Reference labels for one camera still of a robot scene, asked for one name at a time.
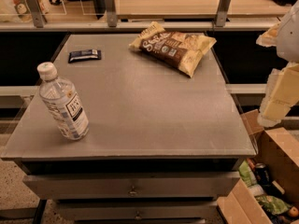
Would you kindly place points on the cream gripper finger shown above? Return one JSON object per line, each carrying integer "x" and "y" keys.
{"x": 281, "y": 94}
{"x": 268, "y": 38}

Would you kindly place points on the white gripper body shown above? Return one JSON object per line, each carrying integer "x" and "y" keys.
{"x": 289, "y": 37}

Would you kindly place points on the clear plastic water bottle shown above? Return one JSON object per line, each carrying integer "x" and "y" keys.
{"x": 61, "y": 99}

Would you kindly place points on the brown cardboard box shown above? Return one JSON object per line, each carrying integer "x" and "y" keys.
{"x": 278, "y": 148}

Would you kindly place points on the dark soda can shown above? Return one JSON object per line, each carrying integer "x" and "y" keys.
{"x": 262, "y": 174}

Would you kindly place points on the light green packet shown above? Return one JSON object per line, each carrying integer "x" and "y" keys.
{"x": 246, "y": 174}

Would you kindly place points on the brown yellow chips bag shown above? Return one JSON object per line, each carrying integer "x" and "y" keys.
{"x": 177, "y": 49}

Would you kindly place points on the green snack bag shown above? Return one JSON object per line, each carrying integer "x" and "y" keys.
{"x": 273, "y": 205}

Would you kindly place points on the grey drawer cabinet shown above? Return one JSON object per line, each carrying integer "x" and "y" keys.
{"x": 145, "y": 117}

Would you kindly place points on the upper grey drawer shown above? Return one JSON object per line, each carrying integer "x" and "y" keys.
{"x": 132, "y": 185}

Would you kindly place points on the grey drawer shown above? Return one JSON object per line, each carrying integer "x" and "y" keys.
{"x": 136, "y": 211}
{"x": 132, "y": 185}

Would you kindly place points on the lower grey drawer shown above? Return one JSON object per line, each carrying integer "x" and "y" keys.
{"x": 136, "y": 211}

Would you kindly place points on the dark blue snack bar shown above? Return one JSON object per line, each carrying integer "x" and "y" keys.
{"x": 84, "y": 55}

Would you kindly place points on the white printed bag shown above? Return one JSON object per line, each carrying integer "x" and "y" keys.
{"x": 18, "y": 10}

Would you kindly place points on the right metal bracket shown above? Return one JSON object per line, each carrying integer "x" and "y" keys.
{"x": 221, "y": 14}

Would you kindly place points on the metal bracket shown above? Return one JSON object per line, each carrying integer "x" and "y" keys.
{"x": 112, "y": 19}
{"x": 36, "y": 13}
{"x": 221, "y": 14}

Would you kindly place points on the middle metal bracket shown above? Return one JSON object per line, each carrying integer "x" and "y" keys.
{"x": 112, "y": 19}

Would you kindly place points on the left metal bracket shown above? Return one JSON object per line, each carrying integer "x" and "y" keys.
{"x": 36, "y": 13}

